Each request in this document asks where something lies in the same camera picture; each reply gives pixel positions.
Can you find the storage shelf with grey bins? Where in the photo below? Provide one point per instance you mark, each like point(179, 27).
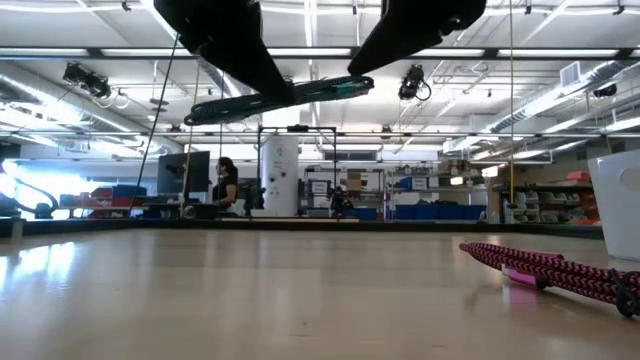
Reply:
point(545, 202)

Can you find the person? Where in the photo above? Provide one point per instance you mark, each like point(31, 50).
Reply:
point(225, 190)

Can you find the red and blue crates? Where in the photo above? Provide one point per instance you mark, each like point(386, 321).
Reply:
point(117, 197)

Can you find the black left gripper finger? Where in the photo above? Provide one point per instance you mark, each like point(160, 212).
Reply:
point(235, 45)

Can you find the black aluminium station frame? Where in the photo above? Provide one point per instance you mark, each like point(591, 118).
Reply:
point(150, 226)

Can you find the black background robot arm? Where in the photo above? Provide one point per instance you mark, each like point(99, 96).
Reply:
point(339, 200)

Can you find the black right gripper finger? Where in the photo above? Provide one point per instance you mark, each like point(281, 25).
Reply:
point(420, 25)

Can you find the row of blue bins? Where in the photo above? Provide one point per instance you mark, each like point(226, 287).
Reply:
point(440, 212)

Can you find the white plastic bin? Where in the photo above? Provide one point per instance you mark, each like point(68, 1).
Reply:
point(617, 215)

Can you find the black monitor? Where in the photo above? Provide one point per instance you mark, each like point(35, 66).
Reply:
point(182, 172)

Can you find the white round column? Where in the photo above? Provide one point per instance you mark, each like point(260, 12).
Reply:
point(280, 175)

